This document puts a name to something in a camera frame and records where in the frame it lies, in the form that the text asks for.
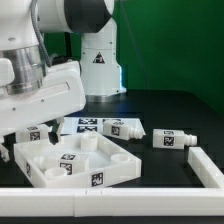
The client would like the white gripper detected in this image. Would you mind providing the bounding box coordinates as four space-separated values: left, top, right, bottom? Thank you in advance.
0 61 86 162

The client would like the white square tabletop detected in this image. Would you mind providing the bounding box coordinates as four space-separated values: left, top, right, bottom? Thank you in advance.
14 132 141 188

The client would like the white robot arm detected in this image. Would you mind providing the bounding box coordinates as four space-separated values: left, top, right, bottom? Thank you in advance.
0 0 126 161

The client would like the white marker sheet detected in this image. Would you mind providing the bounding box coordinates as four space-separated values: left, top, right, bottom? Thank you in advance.
61 117 144 134

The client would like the white front fence bar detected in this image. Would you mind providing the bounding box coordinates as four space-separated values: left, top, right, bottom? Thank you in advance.
0 188 224 217

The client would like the white fence bar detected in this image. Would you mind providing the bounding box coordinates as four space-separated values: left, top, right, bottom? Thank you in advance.
0 188 224 217
188 147 224 190

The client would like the white right fence bar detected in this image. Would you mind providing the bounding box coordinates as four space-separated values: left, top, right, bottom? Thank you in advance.
188 147 224 190

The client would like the grey cable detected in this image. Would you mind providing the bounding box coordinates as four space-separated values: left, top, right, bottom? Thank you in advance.
30 0 54 68

